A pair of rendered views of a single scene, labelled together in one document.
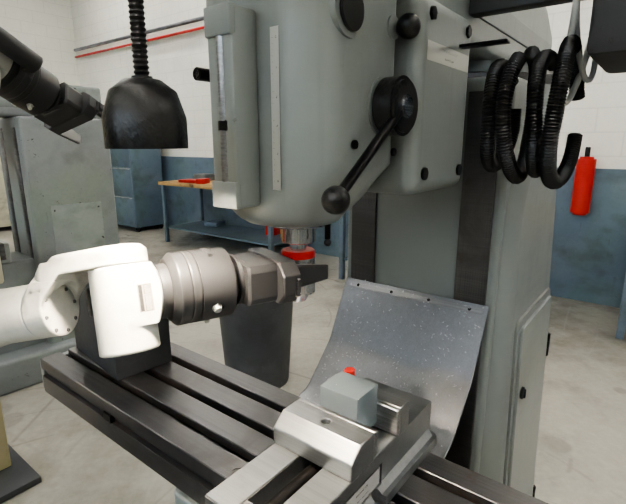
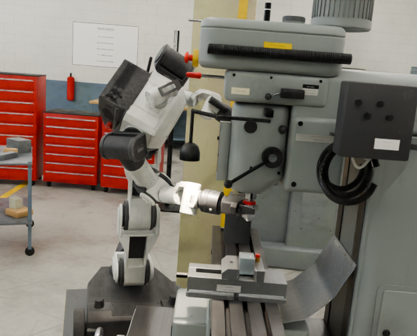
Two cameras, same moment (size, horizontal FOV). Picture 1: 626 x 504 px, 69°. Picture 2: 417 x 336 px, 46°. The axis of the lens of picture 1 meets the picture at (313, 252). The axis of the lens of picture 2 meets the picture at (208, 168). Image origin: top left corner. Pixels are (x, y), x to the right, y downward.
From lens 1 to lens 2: 141 cm
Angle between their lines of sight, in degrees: 51
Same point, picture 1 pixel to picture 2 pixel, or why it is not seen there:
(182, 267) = (203, 193)
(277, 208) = not seen: hidden behind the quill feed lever
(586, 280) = not seen: outside the picture
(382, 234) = (344, 214)
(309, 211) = (236, 186)
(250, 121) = (224, 155)
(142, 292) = (191, 197)
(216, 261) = (214, 195)
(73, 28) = not seen: outside the picture
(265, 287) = (226, 208)
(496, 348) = (360, 292)
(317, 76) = (236, 145)
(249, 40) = (227, 131)
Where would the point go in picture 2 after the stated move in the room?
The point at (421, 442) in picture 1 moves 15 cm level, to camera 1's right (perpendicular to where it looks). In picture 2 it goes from (274, 297) to (308, 316)
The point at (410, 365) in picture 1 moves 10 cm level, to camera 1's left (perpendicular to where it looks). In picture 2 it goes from (324, 284) to (304, 274)
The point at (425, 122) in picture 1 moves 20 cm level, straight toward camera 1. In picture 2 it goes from (295, 164) to (242, 165)
